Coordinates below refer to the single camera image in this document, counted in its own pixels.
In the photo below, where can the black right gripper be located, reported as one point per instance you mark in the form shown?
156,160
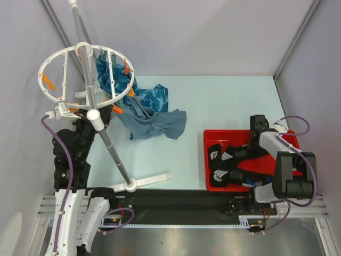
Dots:
252,145

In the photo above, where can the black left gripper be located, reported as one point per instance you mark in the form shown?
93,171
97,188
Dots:
105,113

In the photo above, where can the black sports sock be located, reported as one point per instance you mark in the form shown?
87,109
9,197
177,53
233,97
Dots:
239,177
232,156

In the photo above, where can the white round clip hanger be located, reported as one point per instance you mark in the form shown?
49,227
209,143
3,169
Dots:
64,85

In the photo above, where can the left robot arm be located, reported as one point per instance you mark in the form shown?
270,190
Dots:
70,236

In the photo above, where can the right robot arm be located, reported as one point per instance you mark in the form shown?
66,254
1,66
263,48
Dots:
294,178

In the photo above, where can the orange clothespin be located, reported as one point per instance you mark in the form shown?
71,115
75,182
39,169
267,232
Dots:
116,109
131,93
47,81
79,55
127,69

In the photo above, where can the grey stand pole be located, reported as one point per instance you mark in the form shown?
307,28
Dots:
93,114

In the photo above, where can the red plastic tray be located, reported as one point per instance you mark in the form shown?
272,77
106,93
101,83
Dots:
235,138

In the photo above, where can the blue patterned cloth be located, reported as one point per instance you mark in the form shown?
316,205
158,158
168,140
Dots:
155,98

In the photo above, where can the teal clothespin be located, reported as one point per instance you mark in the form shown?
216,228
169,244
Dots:
102,54
113,59

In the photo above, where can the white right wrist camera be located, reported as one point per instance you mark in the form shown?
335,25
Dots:
280,128

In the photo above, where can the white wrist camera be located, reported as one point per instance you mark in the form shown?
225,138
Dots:
61,111
280,128

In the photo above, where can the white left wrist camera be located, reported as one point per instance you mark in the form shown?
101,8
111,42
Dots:
61,111

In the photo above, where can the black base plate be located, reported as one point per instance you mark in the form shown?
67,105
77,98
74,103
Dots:
186,207

